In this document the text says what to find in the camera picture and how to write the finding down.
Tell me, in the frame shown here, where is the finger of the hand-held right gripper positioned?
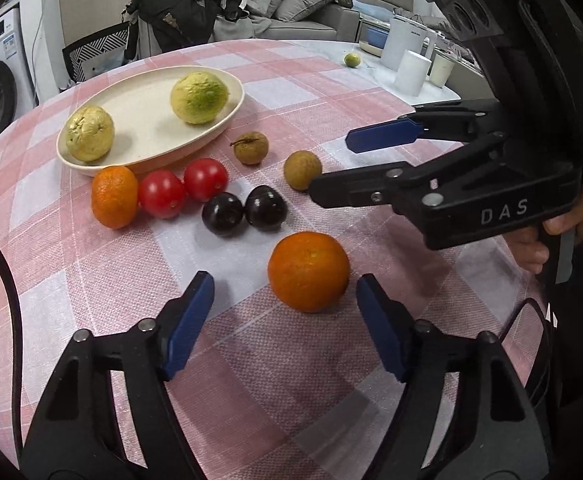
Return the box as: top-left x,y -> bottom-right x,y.
345,99 -> 506,154
308,132 -> 508,210

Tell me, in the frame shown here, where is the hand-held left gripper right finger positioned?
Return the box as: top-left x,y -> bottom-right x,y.
355,274 -> 555,480

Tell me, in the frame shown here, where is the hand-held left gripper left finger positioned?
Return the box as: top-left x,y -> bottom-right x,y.
22,270 -> 216,480

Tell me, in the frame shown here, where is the dark plum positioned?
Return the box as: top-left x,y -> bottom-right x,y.
244,185 -> 288,232
202,191 -> 246,236

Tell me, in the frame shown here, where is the large orange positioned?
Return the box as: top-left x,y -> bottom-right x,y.
268,231 -> 351,314

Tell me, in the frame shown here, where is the brown longan with stem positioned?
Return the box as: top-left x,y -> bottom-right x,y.
230,131 -> 270,166

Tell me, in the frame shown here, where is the red tomato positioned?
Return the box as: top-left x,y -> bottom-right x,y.
184,157 -> 229,203
138,170 -> 187,219

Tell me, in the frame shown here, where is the small orange mandarin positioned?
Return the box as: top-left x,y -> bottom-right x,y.
91,165 -> 139,230

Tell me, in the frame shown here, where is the cream round plate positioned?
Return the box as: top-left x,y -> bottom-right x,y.
56,65 -> 245,177

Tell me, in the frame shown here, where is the person's right hand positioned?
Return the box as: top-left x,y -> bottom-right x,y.
506,192 -> 583,275

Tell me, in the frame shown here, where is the pink checkered tablecloth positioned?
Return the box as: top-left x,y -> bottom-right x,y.
0,39 -> 547,480

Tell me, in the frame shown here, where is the white cylindrical cup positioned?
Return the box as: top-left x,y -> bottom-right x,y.
393,50 -> 433,97

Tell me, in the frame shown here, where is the cream cup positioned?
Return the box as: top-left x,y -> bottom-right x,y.
429,53 -> 457,87

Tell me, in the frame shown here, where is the white electric kettle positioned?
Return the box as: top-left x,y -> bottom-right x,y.
381,16 -> 437,72

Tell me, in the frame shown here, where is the blue-lidded container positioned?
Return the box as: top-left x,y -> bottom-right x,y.
359,20 -> 389,56

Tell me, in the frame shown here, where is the grey sofa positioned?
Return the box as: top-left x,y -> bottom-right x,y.
212,0 -> 452,43

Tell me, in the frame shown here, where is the yellow-green guava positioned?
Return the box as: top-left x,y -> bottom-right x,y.
170,72 -> 230,126

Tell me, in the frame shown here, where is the wrinkled golden guava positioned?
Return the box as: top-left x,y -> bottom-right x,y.
66,105 -> 116,163

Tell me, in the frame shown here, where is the pile of dark clothes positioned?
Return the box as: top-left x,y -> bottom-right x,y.
124,0 -> 252,56

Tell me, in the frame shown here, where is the black patterned chair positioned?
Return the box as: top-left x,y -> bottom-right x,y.
62,22 -> 132,92

